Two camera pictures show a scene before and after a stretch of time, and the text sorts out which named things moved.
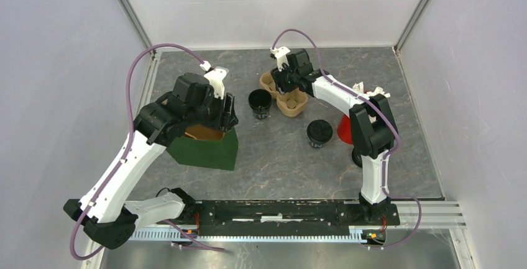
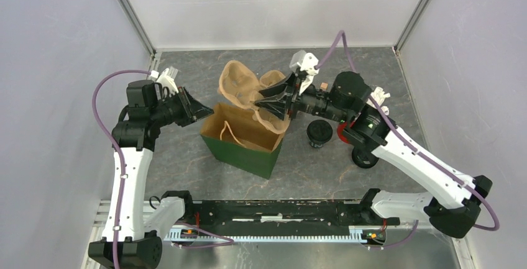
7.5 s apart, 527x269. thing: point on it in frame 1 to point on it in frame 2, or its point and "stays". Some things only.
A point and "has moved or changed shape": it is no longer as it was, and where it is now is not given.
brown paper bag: (201, 132) to (233, 132)
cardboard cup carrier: (291, 103) has moved or changed shape
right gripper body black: (286, 79) to (313, 101)
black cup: (319, 130) stays
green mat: (214, 154) to (259, 162)
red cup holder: (343, 129) stays
